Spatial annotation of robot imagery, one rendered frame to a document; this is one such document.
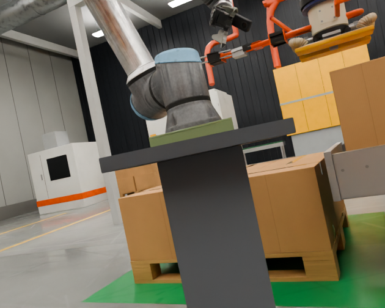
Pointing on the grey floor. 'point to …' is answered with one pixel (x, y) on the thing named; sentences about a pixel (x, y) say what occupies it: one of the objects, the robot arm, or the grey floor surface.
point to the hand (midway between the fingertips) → (230, 30)
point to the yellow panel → (314, 99)
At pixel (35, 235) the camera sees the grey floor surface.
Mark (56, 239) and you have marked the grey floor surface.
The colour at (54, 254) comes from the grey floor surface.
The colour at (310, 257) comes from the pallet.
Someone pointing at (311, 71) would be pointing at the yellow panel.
